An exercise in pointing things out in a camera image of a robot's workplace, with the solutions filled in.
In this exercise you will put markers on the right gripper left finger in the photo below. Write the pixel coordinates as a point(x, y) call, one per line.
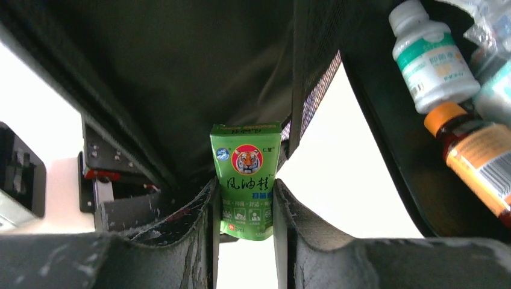
point(180, 251)

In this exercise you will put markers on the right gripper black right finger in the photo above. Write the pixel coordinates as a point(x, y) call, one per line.
point(312, 253)

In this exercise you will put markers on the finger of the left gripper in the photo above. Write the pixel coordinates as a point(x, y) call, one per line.
point(119, 196)

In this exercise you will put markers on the red black medicine kit bag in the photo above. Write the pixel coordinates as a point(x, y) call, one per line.
point(155, 76)

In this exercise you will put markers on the small green box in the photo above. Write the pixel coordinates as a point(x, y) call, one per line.
point(246, 158)

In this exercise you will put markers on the amber medicine bottle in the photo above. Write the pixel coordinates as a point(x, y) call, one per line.
point(478, 152)

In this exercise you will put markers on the clear white cap bottle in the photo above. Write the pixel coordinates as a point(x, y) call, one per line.
point(428, 58)

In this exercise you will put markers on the teal gauze packet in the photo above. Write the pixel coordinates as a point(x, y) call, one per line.
point(492, 102)

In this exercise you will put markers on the blue cotton swab bag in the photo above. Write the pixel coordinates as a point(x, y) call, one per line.
point(490, 32)

